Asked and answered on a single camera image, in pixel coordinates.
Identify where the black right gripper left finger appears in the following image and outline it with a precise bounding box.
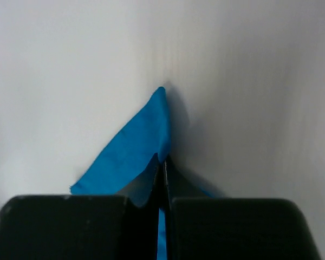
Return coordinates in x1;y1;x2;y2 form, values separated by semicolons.
0;155;159;259

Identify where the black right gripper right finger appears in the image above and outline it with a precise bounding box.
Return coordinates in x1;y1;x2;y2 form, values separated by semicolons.
162;157;320;259

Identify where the bright blue t-shirt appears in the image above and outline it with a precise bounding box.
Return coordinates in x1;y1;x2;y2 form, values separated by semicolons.
69;87;171;259

